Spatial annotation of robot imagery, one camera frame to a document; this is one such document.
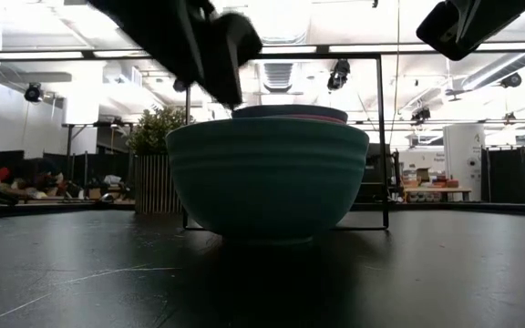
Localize wooden shelf with black frame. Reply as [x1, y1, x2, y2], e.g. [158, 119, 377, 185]
[182, 52, 390, 231]

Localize green ribbed bowl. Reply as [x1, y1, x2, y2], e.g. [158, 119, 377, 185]
[165, 117, 371, 245]

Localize dark cabinet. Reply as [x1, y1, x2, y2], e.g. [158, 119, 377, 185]
[355, 143, 400, 204]

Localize wooden background table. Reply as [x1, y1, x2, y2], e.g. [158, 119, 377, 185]
[402, 184, 473, 203]

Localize green plant in ribbed pot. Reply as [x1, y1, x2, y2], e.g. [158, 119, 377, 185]
[128, 105, 195, 215]

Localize black ceiling rail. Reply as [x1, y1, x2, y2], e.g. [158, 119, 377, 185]
[0, 43, 525, 60]

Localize black partition panel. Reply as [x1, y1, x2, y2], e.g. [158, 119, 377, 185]
[480, 146, 525, 205]

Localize white cylindrical column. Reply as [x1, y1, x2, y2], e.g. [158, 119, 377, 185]
[443, 123, 486, 201]

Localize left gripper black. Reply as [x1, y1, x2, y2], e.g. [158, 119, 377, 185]
[87, 0, 264, 110]

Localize blue ribbed bowl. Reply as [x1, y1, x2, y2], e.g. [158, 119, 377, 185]
[231, 104, 349, 125]

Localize black table mat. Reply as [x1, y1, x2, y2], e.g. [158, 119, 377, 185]
[0, 207, 525, 328]

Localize pink ribbed bowl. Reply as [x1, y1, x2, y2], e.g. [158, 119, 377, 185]
[243, 113, 348, 126]

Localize black metal stand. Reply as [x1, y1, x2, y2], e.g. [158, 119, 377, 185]
[61, 121, 134, 183]

